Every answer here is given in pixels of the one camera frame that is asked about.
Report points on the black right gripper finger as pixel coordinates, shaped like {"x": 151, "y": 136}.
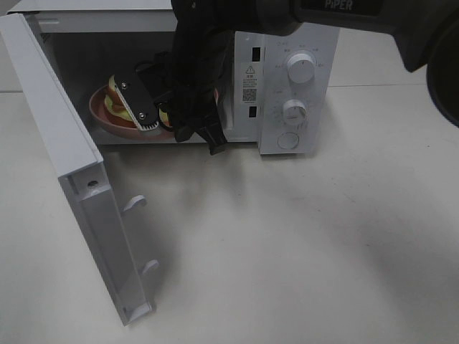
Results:
{"x": 208, "y": 125}

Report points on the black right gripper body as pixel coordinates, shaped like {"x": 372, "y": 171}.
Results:
{"x": 182, "y": 82}

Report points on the round white door button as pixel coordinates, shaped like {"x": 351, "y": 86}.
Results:
{"x": 288, "y": 141}

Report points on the toast sandwich with lettuce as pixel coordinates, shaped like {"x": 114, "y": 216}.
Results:
{"x": 113, "y": 104}

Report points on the pink round plate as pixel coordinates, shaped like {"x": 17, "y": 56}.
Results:
{"x": 132, "y": 135}

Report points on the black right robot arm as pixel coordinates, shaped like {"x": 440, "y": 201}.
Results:
{"x": 425, "y": 32}

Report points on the white warning label sticker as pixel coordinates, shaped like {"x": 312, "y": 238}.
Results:
{"x": 249, "y": 82}

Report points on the lower white timer knob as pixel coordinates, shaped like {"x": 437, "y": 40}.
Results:
{"x": 294, "y": 112}

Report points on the white microwave oven body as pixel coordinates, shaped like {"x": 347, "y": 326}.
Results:
{"x": 88, "y": 41}

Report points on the upper white power knob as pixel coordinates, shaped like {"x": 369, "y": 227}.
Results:
{"x": 301, "y": 67}

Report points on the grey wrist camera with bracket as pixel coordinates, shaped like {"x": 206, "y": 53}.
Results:
{"x": 137, "y": 101}

